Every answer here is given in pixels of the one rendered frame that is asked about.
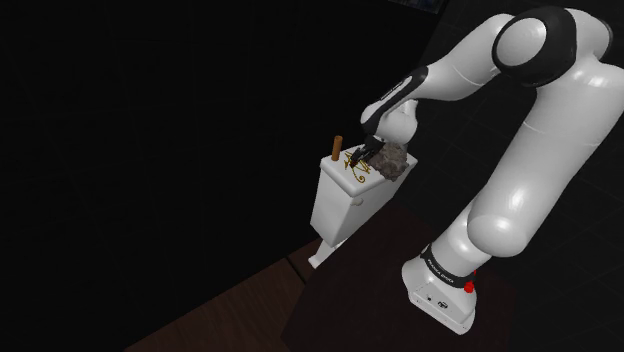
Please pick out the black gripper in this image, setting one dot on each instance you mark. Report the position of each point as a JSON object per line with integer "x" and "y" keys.
{"x": 366, "y": 148}

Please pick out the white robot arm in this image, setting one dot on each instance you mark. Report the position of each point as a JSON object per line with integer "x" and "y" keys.
{"x": 546, "y": 146}

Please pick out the grey brown rock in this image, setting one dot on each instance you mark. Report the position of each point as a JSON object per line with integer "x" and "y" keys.
{"x": 390, "y": 161}

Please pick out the brown cylinder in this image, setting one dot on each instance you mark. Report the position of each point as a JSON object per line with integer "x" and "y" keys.
{"x": 336, "y": 148}

